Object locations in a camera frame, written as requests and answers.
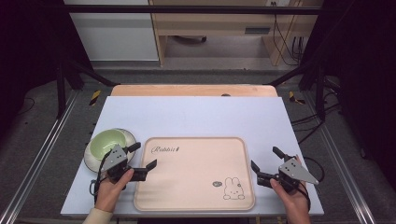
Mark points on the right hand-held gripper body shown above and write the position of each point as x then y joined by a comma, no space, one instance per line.
294,172

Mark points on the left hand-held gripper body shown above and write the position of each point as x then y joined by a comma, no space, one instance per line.
115,158

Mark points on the green and white bowl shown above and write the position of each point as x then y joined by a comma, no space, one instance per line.
104,143

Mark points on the person's right hand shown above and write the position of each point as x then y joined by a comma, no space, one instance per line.
292,202

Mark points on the person's left hand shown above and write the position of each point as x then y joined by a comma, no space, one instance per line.
110,191

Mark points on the pink tray with rabbit print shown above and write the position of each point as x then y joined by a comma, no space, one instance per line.
193,177

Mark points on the yellow and black tape piece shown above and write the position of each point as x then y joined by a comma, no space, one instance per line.
293,97
95,97

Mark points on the white table board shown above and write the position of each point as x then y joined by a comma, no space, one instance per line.
199,118

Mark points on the black metal stand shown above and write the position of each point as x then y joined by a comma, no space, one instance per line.
320,93
62,90

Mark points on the wooden table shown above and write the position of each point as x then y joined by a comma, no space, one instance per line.
193,90

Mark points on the white cabinet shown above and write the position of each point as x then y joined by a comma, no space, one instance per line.
115,37

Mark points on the dark curtain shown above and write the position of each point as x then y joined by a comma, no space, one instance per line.
367,77
28,46

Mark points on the light wooden desk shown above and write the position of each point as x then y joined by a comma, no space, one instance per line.
218,25

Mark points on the aluminium floor rail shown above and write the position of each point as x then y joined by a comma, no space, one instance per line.
342,161
40,155

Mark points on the black horizontal frame bar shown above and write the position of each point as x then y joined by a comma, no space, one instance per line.
186,9

